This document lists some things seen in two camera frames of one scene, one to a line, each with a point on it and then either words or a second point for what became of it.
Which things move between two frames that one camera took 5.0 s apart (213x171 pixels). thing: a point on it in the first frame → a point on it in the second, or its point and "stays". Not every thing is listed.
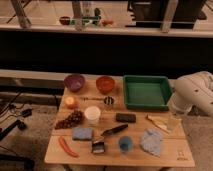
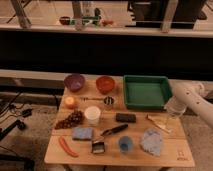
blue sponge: [83, 133] stays
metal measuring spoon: [108, 100] stays
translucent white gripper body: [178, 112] → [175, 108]
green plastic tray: [147, 92] stays
